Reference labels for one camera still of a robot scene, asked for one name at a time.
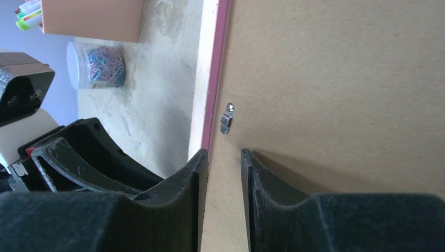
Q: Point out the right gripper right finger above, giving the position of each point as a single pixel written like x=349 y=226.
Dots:
x=280 y=217

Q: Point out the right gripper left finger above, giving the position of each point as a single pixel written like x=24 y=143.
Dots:
x=167 y=217

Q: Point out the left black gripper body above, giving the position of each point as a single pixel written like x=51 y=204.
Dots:
x=18 y=171

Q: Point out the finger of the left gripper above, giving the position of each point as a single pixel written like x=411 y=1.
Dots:
x=62 y=158
x=91 y=141

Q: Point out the brown cardboard backing board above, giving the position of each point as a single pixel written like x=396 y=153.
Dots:
x=333 y=96

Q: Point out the pink wooden photo frame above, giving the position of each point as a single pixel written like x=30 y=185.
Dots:
x=209 y=59

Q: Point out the small clear round jar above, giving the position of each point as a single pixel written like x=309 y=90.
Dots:
x=94 y=66

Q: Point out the orange plastic desk organizer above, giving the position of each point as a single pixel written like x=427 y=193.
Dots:
x=107 y=20

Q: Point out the green white small items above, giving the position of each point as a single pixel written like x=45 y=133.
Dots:
x=29 y=15

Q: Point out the silver frame turn clip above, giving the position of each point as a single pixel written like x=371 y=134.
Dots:
x=226 y=118

